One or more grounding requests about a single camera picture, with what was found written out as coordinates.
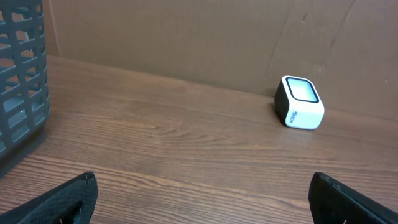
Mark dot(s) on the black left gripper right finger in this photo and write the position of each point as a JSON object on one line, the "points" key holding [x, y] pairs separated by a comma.
{"points": [[333, 202]]}

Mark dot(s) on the grey plastic mesh basket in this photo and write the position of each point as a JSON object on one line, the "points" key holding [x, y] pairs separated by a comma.
{"points": [[25, 106]]}

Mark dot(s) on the white barcode scanner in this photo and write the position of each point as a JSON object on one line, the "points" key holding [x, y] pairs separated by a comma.
{"points": [[298, 104]]}

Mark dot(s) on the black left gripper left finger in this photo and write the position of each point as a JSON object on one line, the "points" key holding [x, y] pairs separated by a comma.
{"points": [[71, 202]]}

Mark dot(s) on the brown cardboard back panel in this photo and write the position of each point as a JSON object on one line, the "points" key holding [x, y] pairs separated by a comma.
{"points": [[347, 48]]}

